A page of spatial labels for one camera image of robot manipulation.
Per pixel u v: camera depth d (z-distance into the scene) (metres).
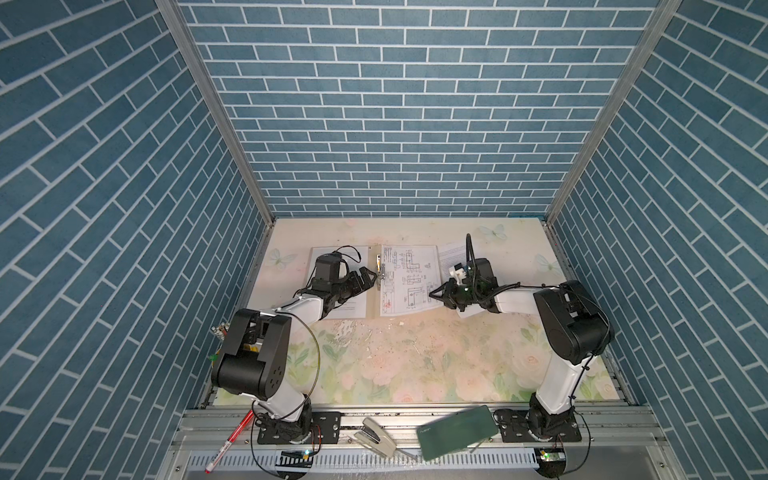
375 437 0.71
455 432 0.73
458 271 0.93
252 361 0.46
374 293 0.98
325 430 0.73
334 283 0.77
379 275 1.02
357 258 0.84
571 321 0.51
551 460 0.74
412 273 1.05
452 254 1.10
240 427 0.73
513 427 0.74
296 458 0.72
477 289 0.79
